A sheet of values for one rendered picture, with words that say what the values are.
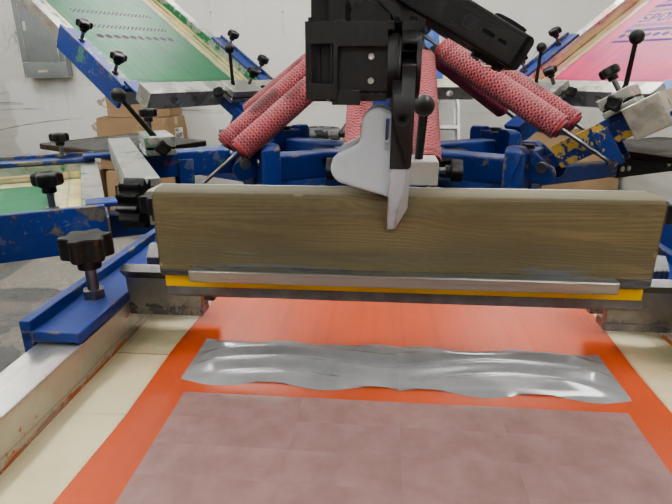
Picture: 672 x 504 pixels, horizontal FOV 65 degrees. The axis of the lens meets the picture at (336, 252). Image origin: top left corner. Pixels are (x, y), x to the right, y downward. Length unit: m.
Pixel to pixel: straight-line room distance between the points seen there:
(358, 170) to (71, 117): 5.04
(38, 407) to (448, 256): 0.32
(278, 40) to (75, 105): 1.92
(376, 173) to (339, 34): 0.10
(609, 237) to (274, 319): 0.32
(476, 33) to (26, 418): 0.41
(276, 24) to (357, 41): 4.31
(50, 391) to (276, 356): 0.17
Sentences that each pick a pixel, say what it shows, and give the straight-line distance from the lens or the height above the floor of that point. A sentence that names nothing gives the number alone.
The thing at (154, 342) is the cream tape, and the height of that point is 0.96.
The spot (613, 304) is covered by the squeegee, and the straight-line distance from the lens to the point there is 0.50.
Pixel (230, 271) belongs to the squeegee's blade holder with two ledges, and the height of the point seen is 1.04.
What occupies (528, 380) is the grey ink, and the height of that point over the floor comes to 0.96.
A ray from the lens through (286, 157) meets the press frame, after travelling 1.18.
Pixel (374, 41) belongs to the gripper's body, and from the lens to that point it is 0.39.
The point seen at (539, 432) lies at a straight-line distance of 0.42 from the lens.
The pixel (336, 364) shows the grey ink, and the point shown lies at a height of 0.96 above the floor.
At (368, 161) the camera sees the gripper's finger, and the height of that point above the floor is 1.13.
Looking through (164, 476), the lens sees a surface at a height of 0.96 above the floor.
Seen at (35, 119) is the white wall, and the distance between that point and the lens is 5.57.
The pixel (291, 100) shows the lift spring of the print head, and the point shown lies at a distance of 1.12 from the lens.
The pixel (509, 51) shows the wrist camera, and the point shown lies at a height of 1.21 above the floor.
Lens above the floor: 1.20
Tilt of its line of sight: 19 degrees down
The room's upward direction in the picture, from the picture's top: straight up
